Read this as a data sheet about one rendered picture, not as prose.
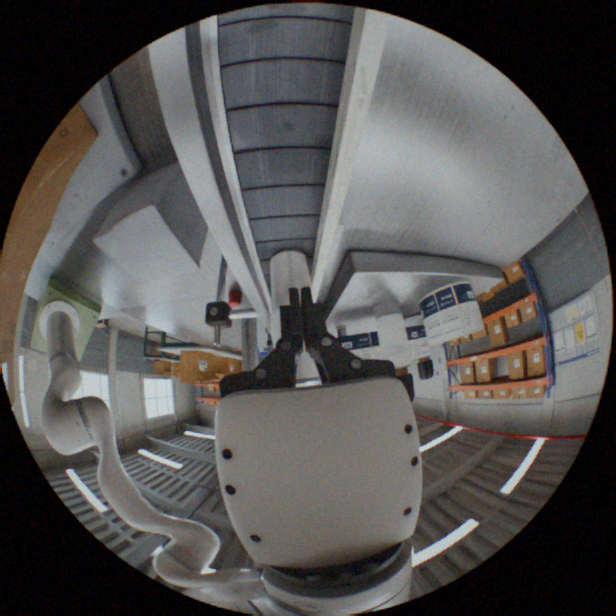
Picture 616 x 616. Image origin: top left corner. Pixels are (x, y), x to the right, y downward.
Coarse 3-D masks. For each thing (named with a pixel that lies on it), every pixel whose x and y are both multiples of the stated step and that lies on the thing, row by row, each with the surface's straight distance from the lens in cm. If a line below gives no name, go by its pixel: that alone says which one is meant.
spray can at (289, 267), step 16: (272, 256) 24; (288, 256) 22; (304, 256) 24; (272, 272) 23; (288, 272) 21; (304, 272) 22; (272, 288) 22; (272, 304) 21; (288, 304) 19; (272, 320) 21; (304, 352) 18; (304, 368) 18; (304, 384) 18
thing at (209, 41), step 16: (208, 32) 17; (208, 48) 16; (208, 64) 16; (208, 80) 16; (208, 96) 16; (224, 112) 15; (224, 128) 16; (224, 144) 16; (224, 160) 16; (240, 192) 18; (240, 208) 19; (240, 224) 21; (256, 256) 25; (256, 272) 28
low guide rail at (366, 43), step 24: (360, 24) 13; (384, 24) 13; (360, 48) 12; (360, 72) 12; (360, 96) 12; (336, 120) 14; (360, 120) 12; (336, 144) 13; (336, 168) 13; (336, 192) 14; (336, 216) 15; (312, 288) 26
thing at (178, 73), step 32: (192, 32) 8; (160, 64) 8; (192, 64) 7; (160, 96) 7; (192, 96) 7; (192, 128) 7; (192, 160) 7; (192, 192) 8; (224, 192) 8; (224, 224) 9; (224, 256) 11; (256, 288) 15
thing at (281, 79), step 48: (240, 48) 15; (288, 48) 15; (336, 48) 15; (240, 96) 15; (288, 96) 15; (336, 96) 15; (240, 144) 16; (288, 144) 15; (288, 192) 18; (288, 240) 22
